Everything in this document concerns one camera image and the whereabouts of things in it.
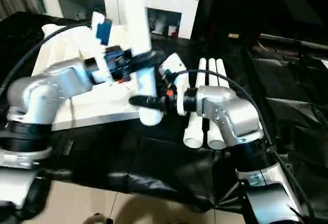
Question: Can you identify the white plastic table leg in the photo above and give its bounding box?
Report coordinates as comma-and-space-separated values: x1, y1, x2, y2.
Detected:
215, 59, 232, 84
205, 57, 227, 150
183, 57, 208, 149
119, 0, 165, 126

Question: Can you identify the white plastic table top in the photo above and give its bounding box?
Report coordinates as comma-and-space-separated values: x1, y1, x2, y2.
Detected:
31, 23, 154, 132

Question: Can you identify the black mat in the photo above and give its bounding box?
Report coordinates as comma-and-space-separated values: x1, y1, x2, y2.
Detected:
0, 11, 328, 219

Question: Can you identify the white glass-door cabinet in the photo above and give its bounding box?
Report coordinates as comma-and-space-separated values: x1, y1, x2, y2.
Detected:
36, 0, 201, 39

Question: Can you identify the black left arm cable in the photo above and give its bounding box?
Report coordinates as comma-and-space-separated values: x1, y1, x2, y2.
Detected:
0, 23, 94, 95

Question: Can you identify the black metal rail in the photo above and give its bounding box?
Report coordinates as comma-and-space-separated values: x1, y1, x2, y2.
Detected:
256, 32, 328, 60

